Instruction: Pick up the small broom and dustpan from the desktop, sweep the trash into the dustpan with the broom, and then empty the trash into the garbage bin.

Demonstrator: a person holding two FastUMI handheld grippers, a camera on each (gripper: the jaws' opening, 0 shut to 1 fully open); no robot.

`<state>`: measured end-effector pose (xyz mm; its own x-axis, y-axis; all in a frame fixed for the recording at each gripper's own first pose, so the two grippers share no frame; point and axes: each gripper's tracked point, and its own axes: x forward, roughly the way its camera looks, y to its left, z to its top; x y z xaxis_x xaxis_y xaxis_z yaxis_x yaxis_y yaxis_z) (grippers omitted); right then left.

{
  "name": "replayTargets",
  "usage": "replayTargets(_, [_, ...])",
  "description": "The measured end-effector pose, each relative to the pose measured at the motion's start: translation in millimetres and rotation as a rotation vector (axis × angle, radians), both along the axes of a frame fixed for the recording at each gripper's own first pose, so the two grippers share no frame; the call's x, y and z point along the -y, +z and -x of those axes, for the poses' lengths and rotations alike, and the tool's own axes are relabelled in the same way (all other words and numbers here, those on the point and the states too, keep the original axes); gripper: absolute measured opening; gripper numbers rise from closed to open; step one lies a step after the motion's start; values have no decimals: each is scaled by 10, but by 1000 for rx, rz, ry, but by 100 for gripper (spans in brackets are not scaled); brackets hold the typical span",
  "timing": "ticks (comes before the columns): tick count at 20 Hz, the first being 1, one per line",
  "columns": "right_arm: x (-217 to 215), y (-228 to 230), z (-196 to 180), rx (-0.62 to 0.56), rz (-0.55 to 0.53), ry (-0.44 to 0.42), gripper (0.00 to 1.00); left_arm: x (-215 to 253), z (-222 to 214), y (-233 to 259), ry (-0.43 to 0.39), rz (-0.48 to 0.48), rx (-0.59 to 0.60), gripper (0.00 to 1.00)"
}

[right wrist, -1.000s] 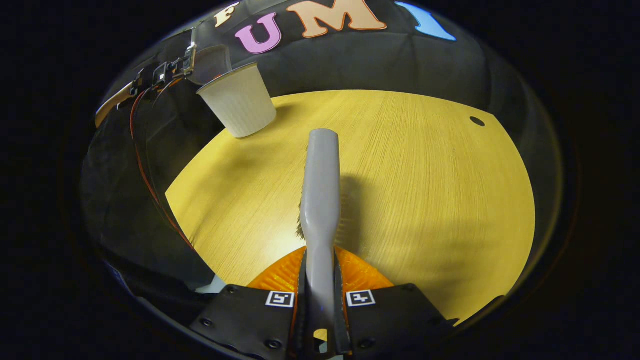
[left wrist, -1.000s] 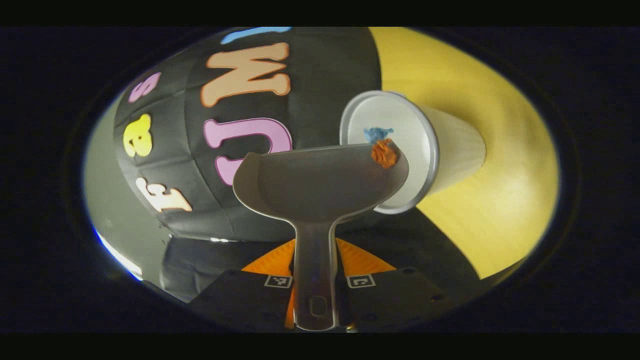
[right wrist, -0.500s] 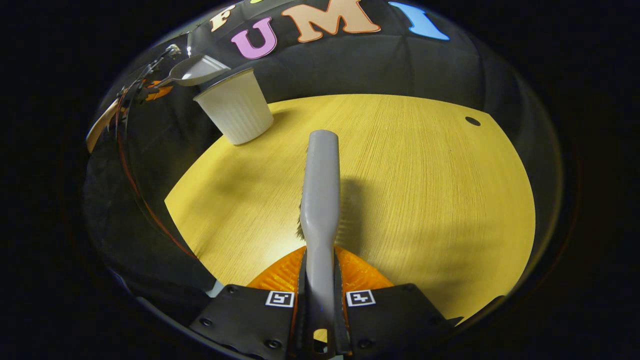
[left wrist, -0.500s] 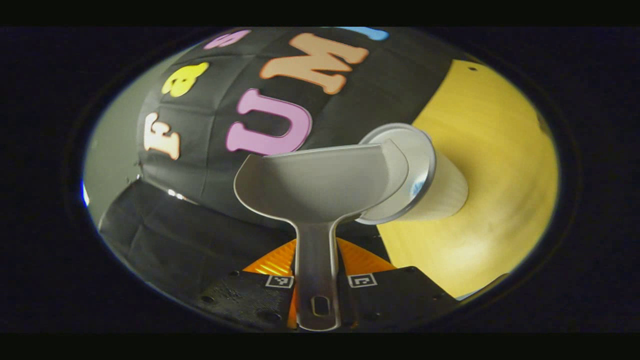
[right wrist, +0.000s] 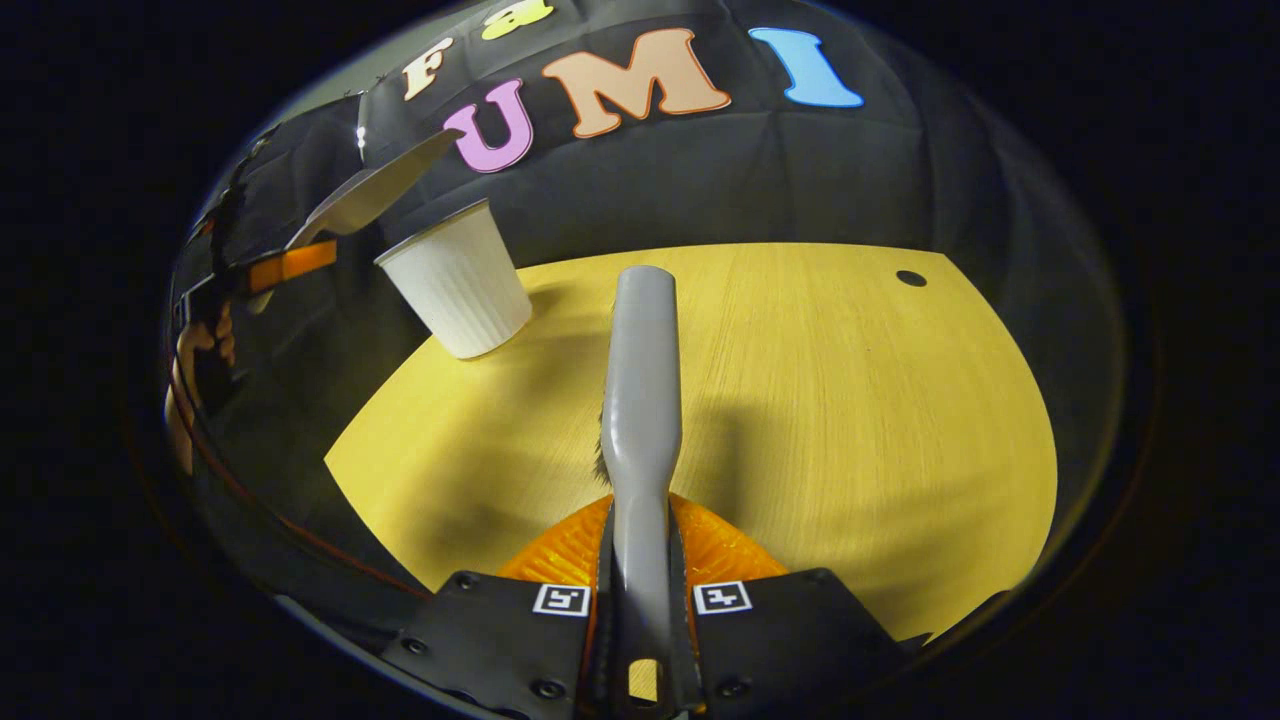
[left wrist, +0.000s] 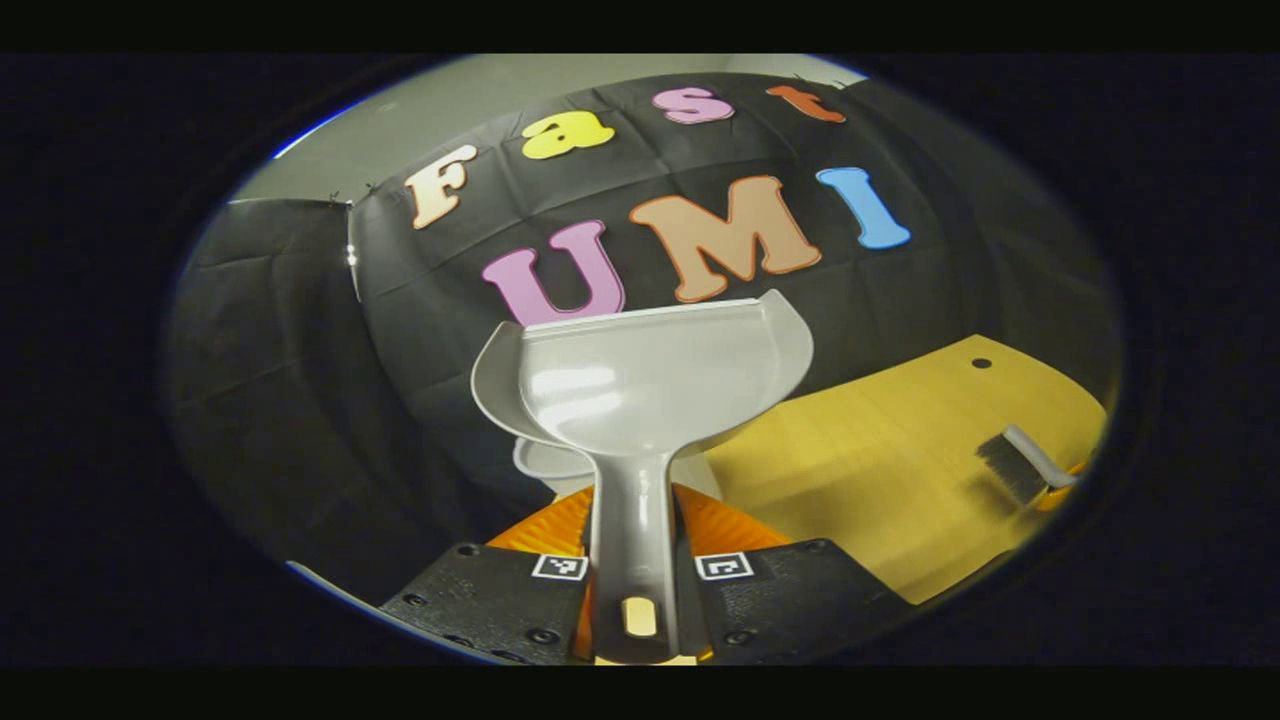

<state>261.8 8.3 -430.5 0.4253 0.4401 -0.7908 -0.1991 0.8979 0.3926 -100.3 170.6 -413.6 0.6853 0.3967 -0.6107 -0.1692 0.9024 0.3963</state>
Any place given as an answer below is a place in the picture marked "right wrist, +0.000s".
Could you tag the black round desktop grommet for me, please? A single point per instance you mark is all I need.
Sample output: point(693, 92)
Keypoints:
point(911, 278)

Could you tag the grey dustpan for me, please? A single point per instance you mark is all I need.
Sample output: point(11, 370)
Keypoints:
point(370, 195)

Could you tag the black backdrop cloth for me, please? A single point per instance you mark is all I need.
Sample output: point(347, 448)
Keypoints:
point(700, 180)

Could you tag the wooden desktop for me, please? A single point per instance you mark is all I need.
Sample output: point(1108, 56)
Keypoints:
point(850, 420)

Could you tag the white ribbed garbage bin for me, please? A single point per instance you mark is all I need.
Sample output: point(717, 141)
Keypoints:
point(460, 285)

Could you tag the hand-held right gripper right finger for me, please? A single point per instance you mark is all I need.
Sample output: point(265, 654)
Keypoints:
point(790, 635)

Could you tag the small grey broom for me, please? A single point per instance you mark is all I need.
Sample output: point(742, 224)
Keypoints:
point(640, 370)

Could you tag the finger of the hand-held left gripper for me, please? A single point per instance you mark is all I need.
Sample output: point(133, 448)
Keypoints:
point(295, 265)

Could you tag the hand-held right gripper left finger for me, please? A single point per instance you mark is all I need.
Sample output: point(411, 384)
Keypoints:
point(500, 635)

